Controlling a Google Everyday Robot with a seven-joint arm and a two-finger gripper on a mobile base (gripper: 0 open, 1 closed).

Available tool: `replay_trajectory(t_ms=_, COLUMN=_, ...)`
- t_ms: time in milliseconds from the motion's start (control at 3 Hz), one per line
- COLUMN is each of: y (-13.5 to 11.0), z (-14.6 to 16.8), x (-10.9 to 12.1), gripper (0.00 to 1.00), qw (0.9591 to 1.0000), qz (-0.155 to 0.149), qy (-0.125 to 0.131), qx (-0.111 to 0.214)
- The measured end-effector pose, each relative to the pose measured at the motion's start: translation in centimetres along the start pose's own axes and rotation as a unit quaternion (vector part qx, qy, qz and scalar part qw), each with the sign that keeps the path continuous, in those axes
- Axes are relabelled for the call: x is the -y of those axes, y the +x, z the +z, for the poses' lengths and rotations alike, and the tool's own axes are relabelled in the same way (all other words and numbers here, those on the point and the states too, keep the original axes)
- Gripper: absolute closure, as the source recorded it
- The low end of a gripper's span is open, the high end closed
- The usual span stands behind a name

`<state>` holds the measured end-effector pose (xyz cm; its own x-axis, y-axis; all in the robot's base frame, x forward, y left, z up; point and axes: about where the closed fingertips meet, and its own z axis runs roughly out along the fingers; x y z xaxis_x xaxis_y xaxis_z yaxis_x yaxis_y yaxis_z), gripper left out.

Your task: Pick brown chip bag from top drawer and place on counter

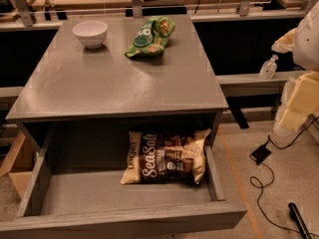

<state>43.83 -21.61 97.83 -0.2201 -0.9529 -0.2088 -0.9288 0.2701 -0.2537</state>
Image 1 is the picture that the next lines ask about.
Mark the cream foam-padded gripper finger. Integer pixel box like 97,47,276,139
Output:
273,72,319,136

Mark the brown sea salt chip bag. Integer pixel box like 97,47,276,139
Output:
121,128,210,184

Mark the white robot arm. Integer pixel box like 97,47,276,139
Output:
271,2,319,135

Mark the green chip bag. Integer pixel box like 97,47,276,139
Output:
125,16,175,58

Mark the grey cabinet counter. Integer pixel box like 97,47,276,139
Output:
7,15,227,134

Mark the open grey top drawer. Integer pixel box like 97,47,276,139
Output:
1,126,246,239

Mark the clear hand sanitizer bottle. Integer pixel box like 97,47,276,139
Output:
259,55,278,80

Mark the black power adapter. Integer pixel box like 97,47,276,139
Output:
250,144,271,165

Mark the white ceramic bowl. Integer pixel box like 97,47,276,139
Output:
73,21,108,49

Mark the cardboard box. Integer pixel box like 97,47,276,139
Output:
0,130,37,200

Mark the grey side shelf rail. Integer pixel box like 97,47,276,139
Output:
216,71,303,97

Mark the black floor cable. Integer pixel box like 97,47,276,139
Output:
249,116,319,238

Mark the metal railing frame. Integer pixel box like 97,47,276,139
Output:
0,0,318,32

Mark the black cylindrical handle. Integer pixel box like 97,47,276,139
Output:
288,202,312,239

